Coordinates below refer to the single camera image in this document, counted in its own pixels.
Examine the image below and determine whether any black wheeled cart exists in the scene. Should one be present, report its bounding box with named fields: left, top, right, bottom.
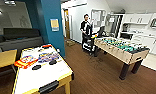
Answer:
left=82, top=25, right=107, bottom=54

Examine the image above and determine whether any person in dark clothes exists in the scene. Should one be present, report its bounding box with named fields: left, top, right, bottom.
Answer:
left=79, top=13, right=94, bottom=46

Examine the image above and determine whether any brown wooden door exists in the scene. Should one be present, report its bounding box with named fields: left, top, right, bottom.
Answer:
left=63, top=9, right=72, bottom=41

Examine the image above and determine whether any colourful board game packet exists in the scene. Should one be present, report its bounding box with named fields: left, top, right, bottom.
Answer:
left=37, top=52, right=61, bottom=64

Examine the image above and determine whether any grey bulletin board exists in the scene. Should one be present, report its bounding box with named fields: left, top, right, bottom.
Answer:
left=90, top=9, right=104, bottom=26

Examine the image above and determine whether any green field foosball table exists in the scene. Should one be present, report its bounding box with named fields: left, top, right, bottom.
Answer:
left=93, top=36, right=151, bottom=81

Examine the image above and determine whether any small black puck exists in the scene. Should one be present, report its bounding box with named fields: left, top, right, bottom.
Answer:
left=31, top=64, right=43, bottom=71

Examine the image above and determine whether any black built-in microwave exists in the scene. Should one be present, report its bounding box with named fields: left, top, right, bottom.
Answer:
left=120, top=32, right=134, bottom=41

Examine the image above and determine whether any yellow air hockey table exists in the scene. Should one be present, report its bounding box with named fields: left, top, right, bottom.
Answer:
left=12, top=44, right=75, bottom=94

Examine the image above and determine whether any orange red game box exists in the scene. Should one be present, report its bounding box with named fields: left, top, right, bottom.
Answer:
left=13, top=54, right=39, bottom=70

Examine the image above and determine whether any dark grey sofa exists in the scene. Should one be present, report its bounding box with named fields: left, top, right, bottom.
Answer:
left=0, top=27, right=46, bottom=54

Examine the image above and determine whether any interior glass window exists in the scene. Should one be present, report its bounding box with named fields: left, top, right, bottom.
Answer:
left=0, top=1, right=33, bottom=34

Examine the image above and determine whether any white base cabinet with doors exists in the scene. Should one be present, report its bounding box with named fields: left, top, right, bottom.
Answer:
left=120, top=31, right=156, bottom=57

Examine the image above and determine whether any black paddle with wooden handle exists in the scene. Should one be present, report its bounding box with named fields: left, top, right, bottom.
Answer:
left=48, top=59, right=61, bottom=66

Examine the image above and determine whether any yellow framed wall sign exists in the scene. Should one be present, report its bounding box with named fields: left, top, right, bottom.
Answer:
left=49, top=18, right=60, bottom=32

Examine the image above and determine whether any white wall cabinet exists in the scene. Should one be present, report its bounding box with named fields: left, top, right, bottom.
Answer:
left=123, top=13, right=154, bottom=25

